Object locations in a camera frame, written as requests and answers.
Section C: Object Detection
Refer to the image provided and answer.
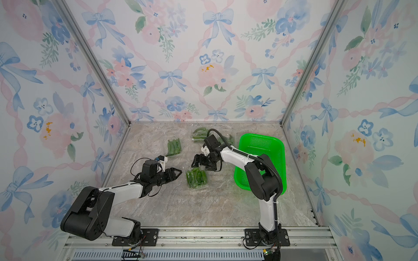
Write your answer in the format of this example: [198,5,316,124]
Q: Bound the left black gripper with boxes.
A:
[152,167,182,187]

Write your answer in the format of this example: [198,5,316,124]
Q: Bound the clear pepper container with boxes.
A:
[221,133,235,146]
[186,167,208,189]
[167,138,182,157]
[191,127,208,142]

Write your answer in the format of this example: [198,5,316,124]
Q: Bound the bright green plastic basket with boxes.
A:
[233,133,287,193]

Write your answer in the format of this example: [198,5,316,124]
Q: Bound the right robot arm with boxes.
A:
[191,134,284,241]

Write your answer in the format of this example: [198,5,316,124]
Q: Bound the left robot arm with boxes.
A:
[60,156,182,246]

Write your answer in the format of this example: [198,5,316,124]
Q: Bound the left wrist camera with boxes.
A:
[155,156,168,172]

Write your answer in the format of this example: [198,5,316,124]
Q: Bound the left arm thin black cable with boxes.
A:
[130,158,154,180]

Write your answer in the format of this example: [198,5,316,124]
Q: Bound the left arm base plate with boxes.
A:
[112,228,160,247]

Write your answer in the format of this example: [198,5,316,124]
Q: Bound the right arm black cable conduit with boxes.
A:
[207,128,284,229]

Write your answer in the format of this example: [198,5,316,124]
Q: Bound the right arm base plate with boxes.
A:
[243,228,291,247]

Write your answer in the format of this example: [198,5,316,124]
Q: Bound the aluminium front rail frame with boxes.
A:
[58,227,342,261]

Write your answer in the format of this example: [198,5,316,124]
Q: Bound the left aluminium corner post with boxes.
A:
[52,0,131,126]

